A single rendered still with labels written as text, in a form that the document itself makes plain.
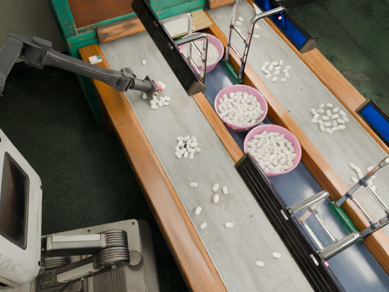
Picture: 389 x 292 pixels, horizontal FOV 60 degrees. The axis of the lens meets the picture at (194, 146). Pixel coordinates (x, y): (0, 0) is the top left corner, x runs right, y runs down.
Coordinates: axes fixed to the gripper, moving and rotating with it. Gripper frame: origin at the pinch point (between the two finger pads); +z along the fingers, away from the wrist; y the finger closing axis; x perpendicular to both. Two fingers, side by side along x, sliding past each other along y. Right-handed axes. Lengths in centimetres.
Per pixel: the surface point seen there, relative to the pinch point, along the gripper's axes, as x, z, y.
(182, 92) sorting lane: -4.5, 8.5, -5.5
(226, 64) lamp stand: -22.9, 35.5, 4.4
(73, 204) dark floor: 102, -5, -3
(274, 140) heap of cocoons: -21, 29, -51
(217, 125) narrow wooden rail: -9.7, 10.5, -32.7
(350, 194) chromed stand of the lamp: -35, 25, -91
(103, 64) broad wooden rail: 12.6, -15.9, 29.2
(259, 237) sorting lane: -1, 3, -87
